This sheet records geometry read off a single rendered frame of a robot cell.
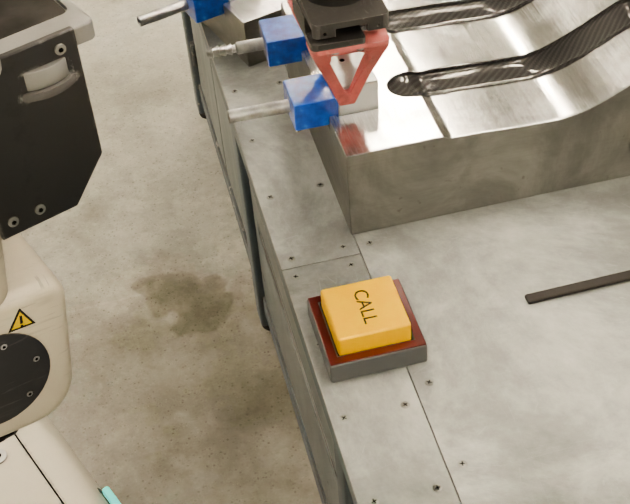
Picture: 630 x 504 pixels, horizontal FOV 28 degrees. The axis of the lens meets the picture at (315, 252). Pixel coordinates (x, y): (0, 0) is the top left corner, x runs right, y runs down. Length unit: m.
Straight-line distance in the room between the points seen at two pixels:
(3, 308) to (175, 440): 0.94
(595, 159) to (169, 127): 1.58
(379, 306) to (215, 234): 1.37
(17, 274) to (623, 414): 0.53
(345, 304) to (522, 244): 0.19
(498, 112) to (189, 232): 1.32
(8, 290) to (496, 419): 0.44
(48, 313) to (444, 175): 0.37
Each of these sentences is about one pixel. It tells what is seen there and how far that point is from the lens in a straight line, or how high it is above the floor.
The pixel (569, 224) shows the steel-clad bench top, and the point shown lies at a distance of 1.13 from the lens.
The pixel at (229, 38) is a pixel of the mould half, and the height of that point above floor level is 0.81.
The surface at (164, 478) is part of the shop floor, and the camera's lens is 1.98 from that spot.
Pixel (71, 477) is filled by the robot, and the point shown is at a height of 0.28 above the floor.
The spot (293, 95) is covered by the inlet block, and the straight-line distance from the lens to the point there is 1.11.
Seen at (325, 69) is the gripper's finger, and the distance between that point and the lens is 1.06.
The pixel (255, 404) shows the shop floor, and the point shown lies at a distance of 2.05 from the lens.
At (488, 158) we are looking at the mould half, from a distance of 1.11.
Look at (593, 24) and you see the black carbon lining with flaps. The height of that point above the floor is 0.91.
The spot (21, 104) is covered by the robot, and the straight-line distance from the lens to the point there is 0.99.
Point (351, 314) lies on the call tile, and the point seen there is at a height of 0.84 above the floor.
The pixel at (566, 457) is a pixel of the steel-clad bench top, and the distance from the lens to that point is 0.96.
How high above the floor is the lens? 1.55
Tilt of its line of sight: 43 degrees down
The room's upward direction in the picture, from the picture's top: 5 degrees counter-clockwise
